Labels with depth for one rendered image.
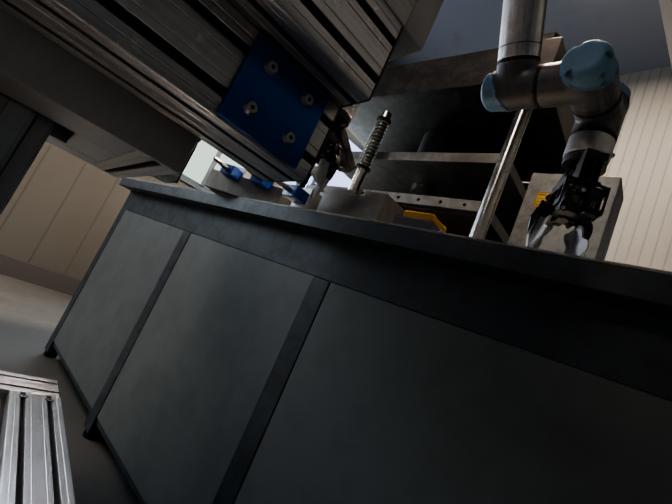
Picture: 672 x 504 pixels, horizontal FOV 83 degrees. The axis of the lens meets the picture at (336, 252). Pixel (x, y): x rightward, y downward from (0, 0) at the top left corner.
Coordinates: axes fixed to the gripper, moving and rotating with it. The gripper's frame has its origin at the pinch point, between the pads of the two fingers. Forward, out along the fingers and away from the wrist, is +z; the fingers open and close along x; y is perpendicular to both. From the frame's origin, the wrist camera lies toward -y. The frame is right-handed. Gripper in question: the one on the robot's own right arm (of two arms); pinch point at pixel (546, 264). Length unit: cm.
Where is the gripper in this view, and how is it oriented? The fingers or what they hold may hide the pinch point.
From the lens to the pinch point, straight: 78.4
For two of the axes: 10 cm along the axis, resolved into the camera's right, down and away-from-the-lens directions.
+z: -3.9, 9.1, -1.6
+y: -1.3, -2.2, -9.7
